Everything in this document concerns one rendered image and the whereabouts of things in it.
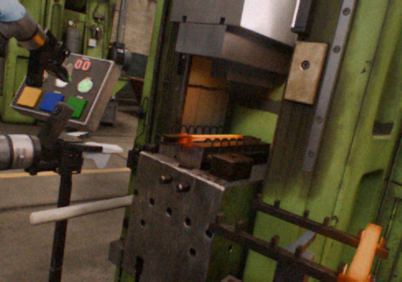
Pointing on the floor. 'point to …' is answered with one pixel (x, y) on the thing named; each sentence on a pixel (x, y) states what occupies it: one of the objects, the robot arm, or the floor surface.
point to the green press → (11, 58)
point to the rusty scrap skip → (137, 87)
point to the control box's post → (60, 223)
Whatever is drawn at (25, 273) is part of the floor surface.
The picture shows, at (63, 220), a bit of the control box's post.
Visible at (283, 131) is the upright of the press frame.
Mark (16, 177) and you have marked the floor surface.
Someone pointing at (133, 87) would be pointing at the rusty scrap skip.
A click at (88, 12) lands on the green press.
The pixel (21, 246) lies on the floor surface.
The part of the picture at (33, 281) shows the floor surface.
